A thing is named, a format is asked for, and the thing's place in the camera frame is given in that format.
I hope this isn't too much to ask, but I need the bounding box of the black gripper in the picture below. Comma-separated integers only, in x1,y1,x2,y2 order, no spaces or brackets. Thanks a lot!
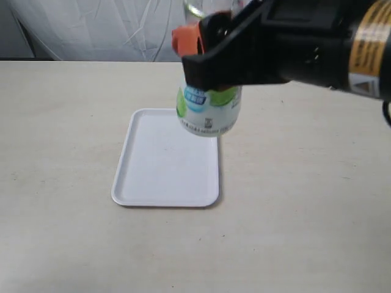
181,1,353,91

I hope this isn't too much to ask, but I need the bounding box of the white rectangular plastic tray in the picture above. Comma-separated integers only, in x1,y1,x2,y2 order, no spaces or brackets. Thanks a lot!
111,108,221,208

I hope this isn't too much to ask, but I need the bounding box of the black cable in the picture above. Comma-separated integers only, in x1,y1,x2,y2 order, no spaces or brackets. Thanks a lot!
379,99,391,129

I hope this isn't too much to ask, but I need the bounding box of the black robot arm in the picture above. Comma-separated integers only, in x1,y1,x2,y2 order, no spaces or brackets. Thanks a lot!
172,0,390,101

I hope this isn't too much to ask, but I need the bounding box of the white wrinkled backdrop cloth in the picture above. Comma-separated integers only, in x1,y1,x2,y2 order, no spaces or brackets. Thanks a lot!
0,0,245,62

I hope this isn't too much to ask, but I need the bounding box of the clear water bottle green label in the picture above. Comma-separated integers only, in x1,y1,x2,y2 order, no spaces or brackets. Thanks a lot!
172,1,244,137

